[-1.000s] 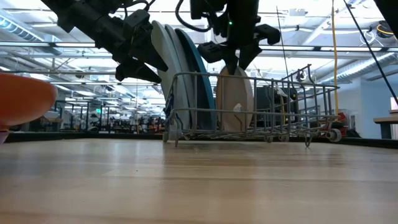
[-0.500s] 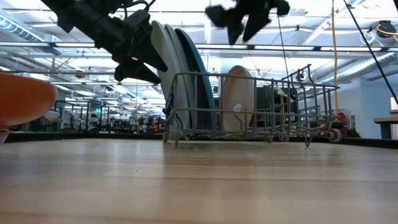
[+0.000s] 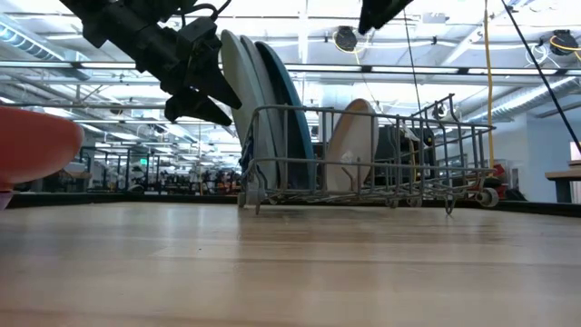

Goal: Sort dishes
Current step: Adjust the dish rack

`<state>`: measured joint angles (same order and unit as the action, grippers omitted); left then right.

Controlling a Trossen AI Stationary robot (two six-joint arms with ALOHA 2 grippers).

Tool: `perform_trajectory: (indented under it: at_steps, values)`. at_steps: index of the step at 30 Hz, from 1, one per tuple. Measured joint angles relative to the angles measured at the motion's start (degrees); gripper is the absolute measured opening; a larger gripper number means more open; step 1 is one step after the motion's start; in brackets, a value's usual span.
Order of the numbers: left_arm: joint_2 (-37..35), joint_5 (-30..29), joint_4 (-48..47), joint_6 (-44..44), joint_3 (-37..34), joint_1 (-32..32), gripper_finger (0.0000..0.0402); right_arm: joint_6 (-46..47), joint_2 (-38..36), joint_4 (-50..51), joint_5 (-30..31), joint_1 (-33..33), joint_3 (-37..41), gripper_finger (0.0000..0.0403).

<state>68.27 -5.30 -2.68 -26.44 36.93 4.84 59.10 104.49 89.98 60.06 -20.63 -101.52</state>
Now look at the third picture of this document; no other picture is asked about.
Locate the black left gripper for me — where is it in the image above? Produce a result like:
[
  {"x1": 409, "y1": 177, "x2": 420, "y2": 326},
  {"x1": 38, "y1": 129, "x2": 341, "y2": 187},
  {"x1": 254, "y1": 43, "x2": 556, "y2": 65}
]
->
[{"x1": 131, "y1": 25, "x2": 243, "y2": 128}]

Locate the large pale blue plate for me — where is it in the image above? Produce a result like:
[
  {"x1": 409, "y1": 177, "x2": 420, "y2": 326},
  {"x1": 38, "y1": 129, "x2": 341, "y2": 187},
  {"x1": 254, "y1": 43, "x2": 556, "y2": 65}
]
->
[
  {"x1": 220, "y1": 29, "x2": 279, "y2": 192},
  {"x1": 239, "y1": 35, "x2": 288, "y2": 191}
]

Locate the small cream plate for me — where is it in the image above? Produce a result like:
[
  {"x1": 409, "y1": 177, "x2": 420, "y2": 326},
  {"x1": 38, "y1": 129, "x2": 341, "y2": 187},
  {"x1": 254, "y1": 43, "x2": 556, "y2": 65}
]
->
[{"x1": 324, "y1": 97, "x2": 380, "y2": 193}]

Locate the orange plate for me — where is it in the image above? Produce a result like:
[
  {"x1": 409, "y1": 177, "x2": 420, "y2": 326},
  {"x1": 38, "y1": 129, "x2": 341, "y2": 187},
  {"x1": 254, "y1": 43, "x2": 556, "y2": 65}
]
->
[{"x1": 0, "y1": 104, "x2": 85, "y2": 192}]

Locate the wooden side table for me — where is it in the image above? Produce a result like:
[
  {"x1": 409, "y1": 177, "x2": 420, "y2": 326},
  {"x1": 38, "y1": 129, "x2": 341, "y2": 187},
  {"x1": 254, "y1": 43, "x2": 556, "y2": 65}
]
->
[{"x1": 544, "y1": 158, "x2": 581, "y2": 204}]

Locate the black ceiling cord reel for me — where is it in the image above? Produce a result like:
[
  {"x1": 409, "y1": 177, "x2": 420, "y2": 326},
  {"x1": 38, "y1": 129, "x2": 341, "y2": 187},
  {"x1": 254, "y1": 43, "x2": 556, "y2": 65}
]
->
[
  {"x1": 547, "y1": 28, "x2": 581, "y2": 57},
  {"x1": 332, "y1": 25, "x2": 359, "y2": 54}
]

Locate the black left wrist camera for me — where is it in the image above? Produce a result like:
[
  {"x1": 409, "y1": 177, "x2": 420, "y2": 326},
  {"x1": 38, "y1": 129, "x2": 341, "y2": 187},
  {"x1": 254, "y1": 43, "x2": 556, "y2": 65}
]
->
[{"x1": 175, "y1": 16, "x2": 220, "y2": 50}]

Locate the black table edge rail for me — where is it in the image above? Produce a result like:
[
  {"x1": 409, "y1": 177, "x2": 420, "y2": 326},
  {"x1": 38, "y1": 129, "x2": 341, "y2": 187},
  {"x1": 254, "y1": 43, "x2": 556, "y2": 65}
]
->
[{"x1": 6, "y1": 192, "x2": 581, "y2": 218}]

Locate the white plastic strap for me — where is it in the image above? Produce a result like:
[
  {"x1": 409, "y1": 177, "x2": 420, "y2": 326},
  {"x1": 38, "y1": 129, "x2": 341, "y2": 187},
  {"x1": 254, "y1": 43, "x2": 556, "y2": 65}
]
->
[{"x1": 399, "y1": 121, "x2": 422, "y2": 143}]

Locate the yellow hanging cord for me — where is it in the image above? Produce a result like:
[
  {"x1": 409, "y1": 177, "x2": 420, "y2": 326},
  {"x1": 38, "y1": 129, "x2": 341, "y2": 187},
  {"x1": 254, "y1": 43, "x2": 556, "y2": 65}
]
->
[{"x1": 482, "y1": 0, "x2": 497, "y2": 170}]

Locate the black hanging cable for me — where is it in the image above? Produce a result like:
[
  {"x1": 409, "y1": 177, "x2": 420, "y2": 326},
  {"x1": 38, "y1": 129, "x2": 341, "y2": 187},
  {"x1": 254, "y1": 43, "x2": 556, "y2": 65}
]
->
[{"x1": 500, "y1": 0, "x2": 581, "y2": 143}]

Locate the grey wire dish rack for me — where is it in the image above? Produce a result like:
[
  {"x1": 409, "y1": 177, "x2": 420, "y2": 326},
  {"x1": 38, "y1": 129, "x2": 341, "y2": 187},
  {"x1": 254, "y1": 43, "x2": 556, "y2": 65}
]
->
[{"x1": 236, "y1": 93, "x2": 500, "y2": 216}]

